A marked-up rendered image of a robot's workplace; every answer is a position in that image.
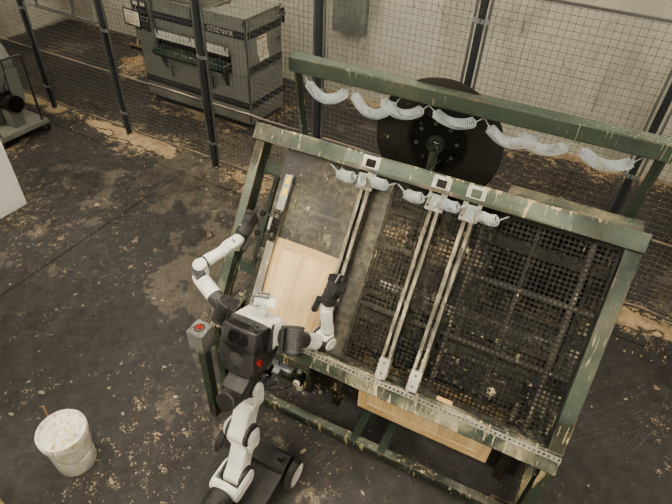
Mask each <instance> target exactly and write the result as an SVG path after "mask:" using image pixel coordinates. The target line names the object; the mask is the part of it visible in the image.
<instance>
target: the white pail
mask: <svg viewBox="0 0 672 504"><path fill-rule="evenodd" d="M42 407H43V409H44V411H45V413H46V415H47V417H46V418H45V419H44V420H43V421H42V422H41V424H40V425H39V426H38V428H37V430H36V432H35V437H34V439H35V444H36V445H37V447H38V449H39V450H40V451H41V452H42V453H43V454H45V455H46V456H47V457H48V458H49V459H50V460H51V461H52V463H53V464H54V465H55V467H56V468H57V469H58V471H59V472H60V473H61V474H62V475H64V476H67V477H74V476H78V475H81V474H83V473H85V472H86V471H87V470H89V469H90V468H91V467H92V465H93V464H94V462H95V460H96V457H97V451H96V448H95V445H94V443H93V441H92V435H91V436H90V434H91V432H90V433H89V431H90V429H89V426H88V422H87V419H86V417H85V416H84V415H83V413H81V412H80V411H78V410H74V409H64V410H60V411H57V412H54V413H53V414H51V415H48V413H47V411H46V409H45V407H44V406H42ZM88 430H89V431H88Z"/></svg>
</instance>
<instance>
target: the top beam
mask: <svg viewBox="0 0 672 504"><path fill-rule="evenodd" d="M253 138H256V139H259V140H262V141H266V142H269V143H272V144H276V145H279V146H282V147H286V148H289V149H292V150H296V151H299V152H302V153H306V154H309V155H313V156H316V157H319V158H323V159H324V156H325V155H327V156H330V157H334V158H337V159H340V160H344V161H347V162H351V163H354V164H357V165H362V161H363V158H364V155H365V154H367V155H370V156H374V157H377V158H381V162H380V166H379V169H378V171H381V172H385V173H388V174H391V175H395V176H398V177H402V178H405V179H408V180H412V181H415V182H418V183H422V184H425V185H429V186H431V185H432V182H433V179H434V176H435V174H437V175H440V176H444V177H447V178H451V179H453V181H452V185H451V188H450V191H449V192H452V193H456V194H459V195H463V196H466V193H467V190H468V187H469V184H472V185H475V186H479V187H482V188H486V189H488V192H487V195H486V198H485V201H484V202H486V203H490V204H493V205H496V206H500V207H503V208H507V209H510V210H513V211H517V212H519V214H518V216H517V217H520V218H524V219H527V220H531V221H534V222H538V223H541V224H544V225H548V226H551V227H554V228H558V229H561V230H564V231H568V232H571V233H574V234H578V235H581V236H585V237H588V238H591V239H595V240H598V241H601V242H605V243H608V244H611V245H615V246H618V247H621V248H624V249H629V250H632V251H635V252H639V253H642V254H646V253H647V250H648V248H649V245H650V243H651V240H652V238H653V235H652V234H650V233H646V232H643V231H639V230H636V229H632V228H629V227H625V226H622V225H618V224H615V223H611V222H608V221H604V220H601V219H597V218H594V217H590V216H587V215H583V214H580V213H576V212H573V211H569V210H566V209H562V208H559V207H555V206H552V205H548V204H545V203H541V202H538V201H534V200H531V199H527V198H524V197H520V196H517V195H513V194H510V193H506V192H503V191H499V190H496V189H492V188H489V187H485V186H482V185H478V184H475V183H471V182H468V181H464V180H461V179H457V178H454V177H450V176H447V175H443V174H440V173H436V172H433V171H429V170H426V169H422V168H419V167H415V166H412V165H408V164H405V163H401V162H398V161H394V160H391V159H387V158H384V157H380V156H377V155H373V154H370V153H366V152H363V151H359V150H356V149H352V148H349V147H345V146H342V145H338V144H335V143H331V142H328V141H324V140H321V139H317V138H314V137H310V136H307V135H303V134H300V133H296V132H293V131H289V130H286V129H282V128H279V127H275V126H272V125H268V124H265V123H261V122H256V125H255V129H254V133H253ZM482 193H483V191H480V190H476V189H473V190H472V193H471V195H470V197H473V198H476V199H481V196H482Z"/></svg>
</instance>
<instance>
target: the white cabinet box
mask: <svg viewBox="0 0 672 504"><path fill-rule="evenodd" d="M26 204H27V202H26V200H25V197H24V195H23V192H22V190H21V188H20V185H19V183H18V181H17V178H16V176H15V173H14V171H13V169H12V166H11V164H10V162H9V159H8V157H7V154H6V152H5V150H4V147H3V145H2V142H1V140H0V219H1V218H3V217H4V216H6V215H8V214H10V213H11V212H13V211H15V210H17V209H19V208H20V207H22V206H24V205H26Z"/></svg>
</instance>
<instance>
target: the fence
mask: <svg viewBox="0 0 672 504"><path fill-rule="evenodd" d="M287 176H289V177H291V180H290V183H289V185H287V184H285V181H286V177H287ZM294 181H295V176H292V175H289V174H286V175H285V179H284V182H283V186H282V189H281V193H280V197H279V200H278V204H277V207H276V209H278V210H281V211H283V213H282V216H281V220H280V224H279V227H278V231H277V234H276V238H275V241H274V242H271V241H268V240H267V243H266V247H265V250H264V254H263V258H262V261H261V265H260V268H259V272H258V276H257V279H256V283H255V286H254V290H253V291H258V292H262V290H263V287H264V283H265V279H266V276H267V272H268V269H269V265H270V262H271V258H272V255H273V251H274V247H275V244H276V240H277V237H279V234H280V230H281V227H282V223H283V220H284V216H285V213H286V209H287V205H288V202H289V198H290V195H291V191H292V188H293V184H294ZM284 187H285V188H288V190H287V194H286V196H283V195H282V192H283V188H284Z"/></svg>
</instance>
